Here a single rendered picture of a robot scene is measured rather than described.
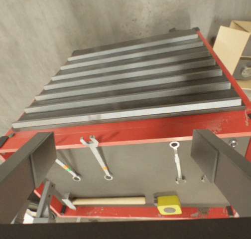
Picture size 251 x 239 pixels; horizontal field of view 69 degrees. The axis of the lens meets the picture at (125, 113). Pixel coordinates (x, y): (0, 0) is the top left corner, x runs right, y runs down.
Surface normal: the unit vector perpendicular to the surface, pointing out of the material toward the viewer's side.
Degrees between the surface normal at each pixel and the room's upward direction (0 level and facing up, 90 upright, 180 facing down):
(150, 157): 0
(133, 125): 90
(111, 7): 0
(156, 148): 0
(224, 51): 42
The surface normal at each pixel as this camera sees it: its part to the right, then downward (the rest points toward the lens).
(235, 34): -0.74, 0.41
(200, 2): -0.10, 0.63
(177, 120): -0.22, -0.76
